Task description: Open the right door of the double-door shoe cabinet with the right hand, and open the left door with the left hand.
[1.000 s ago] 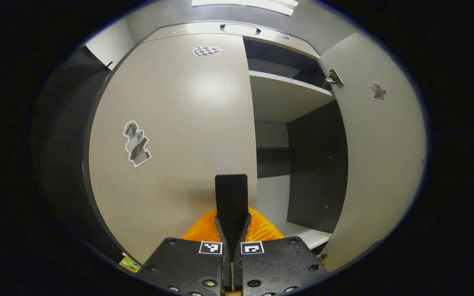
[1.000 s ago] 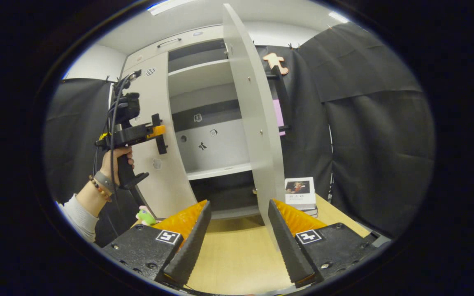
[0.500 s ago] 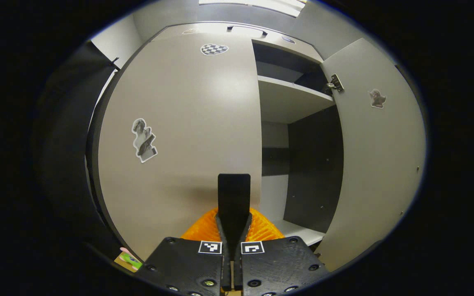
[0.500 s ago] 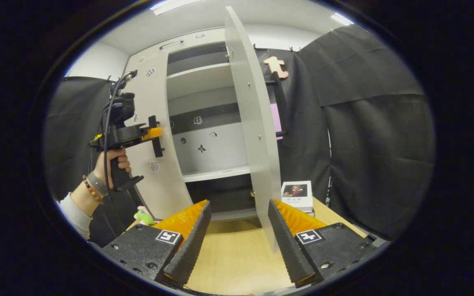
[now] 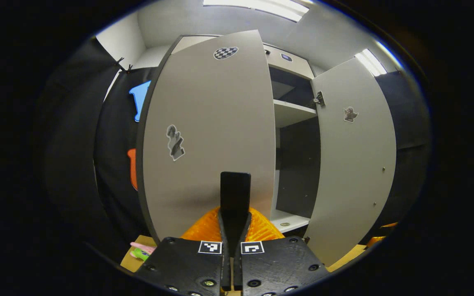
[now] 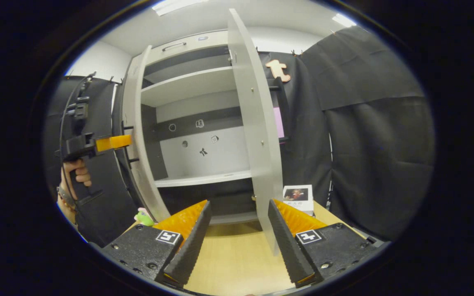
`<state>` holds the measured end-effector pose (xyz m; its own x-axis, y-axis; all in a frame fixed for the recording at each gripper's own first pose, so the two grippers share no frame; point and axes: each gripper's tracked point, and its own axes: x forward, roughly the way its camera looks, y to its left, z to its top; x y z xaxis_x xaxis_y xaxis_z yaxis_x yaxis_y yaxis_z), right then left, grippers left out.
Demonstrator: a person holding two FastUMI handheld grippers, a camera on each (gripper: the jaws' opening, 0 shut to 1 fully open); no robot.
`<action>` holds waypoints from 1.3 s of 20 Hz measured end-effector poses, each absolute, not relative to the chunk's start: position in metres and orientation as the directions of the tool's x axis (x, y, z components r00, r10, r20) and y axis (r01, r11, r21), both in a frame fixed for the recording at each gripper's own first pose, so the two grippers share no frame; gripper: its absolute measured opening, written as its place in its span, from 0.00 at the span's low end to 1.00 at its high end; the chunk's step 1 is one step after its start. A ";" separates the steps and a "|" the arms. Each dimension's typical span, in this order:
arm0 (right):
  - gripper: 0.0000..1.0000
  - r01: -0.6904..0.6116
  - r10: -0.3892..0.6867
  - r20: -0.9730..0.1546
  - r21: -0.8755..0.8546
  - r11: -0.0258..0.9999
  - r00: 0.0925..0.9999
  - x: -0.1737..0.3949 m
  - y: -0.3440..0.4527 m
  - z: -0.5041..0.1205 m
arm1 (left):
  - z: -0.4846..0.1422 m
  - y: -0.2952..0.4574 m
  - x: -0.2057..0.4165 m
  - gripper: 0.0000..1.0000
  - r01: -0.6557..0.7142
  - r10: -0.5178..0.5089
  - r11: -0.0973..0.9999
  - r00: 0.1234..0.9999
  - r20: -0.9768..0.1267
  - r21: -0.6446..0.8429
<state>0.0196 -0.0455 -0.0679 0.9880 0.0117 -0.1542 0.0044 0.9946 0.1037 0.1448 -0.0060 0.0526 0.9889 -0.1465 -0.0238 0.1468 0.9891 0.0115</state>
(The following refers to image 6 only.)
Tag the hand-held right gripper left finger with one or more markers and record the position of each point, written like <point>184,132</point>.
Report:
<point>191,246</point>

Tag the black backdrop cloth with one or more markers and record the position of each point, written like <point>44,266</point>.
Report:
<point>105,213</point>
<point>377,156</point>

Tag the small ceiling light panel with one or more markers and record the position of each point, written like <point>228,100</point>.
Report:
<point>343,19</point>

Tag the grey cabinet top drawer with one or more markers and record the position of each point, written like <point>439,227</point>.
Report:
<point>214,43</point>

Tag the large ceiling light panel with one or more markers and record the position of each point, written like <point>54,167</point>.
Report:
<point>175,5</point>

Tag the grey double-door shoe cabinet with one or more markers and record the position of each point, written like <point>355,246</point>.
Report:
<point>204,152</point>

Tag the green and pink toy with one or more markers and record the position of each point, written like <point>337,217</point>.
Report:
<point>144,218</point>

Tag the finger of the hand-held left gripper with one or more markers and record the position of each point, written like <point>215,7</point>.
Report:
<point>113,142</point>

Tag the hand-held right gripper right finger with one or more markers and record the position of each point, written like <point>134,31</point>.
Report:
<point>286,246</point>

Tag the grey cabinet door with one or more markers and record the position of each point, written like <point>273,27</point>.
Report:
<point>257,123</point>
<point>140,172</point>

